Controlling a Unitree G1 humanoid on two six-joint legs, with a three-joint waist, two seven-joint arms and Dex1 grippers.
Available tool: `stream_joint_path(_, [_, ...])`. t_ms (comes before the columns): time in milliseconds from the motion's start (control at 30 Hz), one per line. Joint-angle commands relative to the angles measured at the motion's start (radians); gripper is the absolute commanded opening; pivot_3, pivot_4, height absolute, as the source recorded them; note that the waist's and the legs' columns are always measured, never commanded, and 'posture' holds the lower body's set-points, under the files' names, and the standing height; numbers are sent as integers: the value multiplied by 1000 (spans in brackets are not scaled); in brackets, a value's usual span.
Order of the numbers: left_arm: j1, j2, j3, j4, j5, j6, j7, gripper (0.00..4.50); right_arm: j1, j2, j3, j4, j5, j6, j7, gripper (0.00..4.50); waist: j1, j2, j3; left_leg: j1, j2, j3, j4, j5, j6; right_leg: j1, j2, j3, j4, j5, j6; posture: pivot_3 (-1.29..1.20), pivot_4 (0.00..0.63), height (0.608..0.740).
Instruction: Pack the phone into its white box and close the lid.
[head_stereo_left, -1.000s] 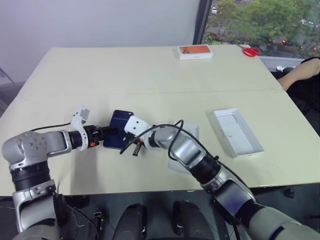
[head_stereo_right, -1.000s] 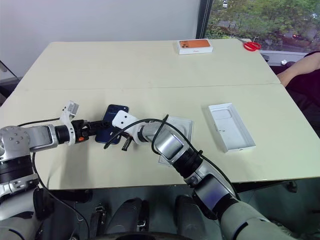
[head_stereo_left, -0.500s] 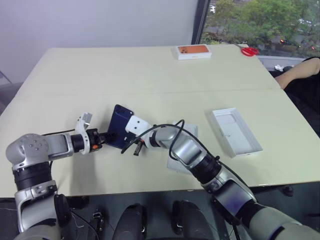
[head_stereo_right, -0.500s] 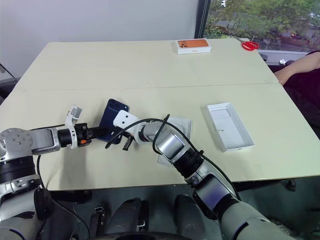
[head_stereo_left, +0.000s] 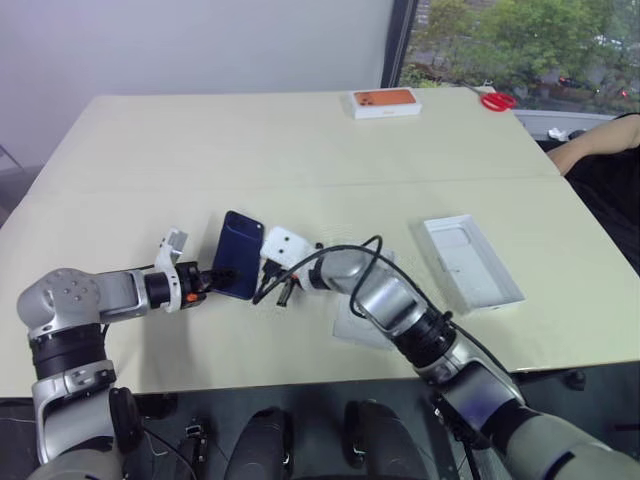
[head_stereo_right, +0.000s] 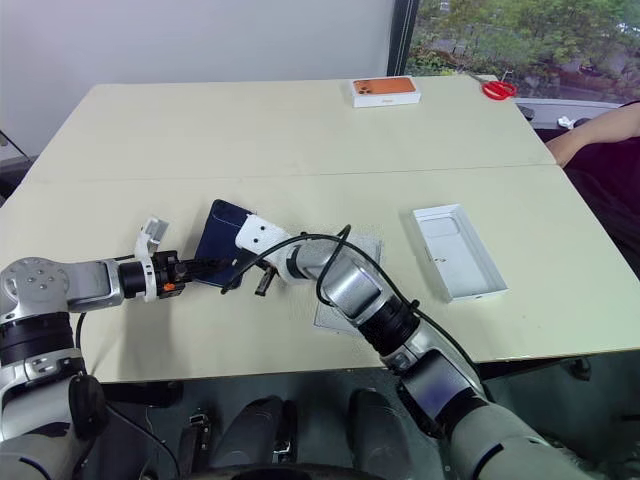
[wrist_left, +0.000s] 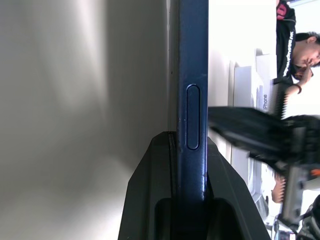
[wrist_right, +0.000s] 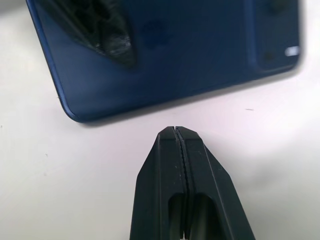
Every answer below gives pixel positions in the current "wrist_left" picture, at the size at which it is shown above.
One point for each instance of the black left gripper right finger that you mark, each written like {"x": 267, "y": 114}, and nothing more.
{"x": 230, "y": 190}

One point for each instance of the white iPhone boxes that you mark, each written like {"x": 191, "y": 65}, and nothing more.
{"x": 242, "y": 87}

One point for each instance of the person in black shirt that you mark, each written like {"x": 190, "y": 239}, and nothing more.
{"x": 285, "y": 37}

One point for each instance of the red wristband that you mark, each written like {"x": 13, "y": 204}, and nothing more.
{"x": 298, "y": 88}

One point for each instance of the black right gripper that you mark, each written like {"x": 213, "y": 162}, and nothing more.
{"x": 305, "y": 140}

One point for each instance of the white phone box base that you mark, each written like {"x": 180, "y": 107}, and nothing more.
{"x": 265, "y": 62}

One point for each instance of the dark blue smartphone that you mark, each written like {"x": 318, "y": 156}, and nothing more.
{"x": 192, "y": 75}

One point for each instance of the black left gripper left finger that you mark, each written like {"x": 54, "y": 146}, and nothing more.
{"x": 147, "y": 195}

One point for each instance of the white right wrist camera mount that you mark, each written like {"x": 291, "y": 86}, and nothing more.
{"x": 296, "y": 190}

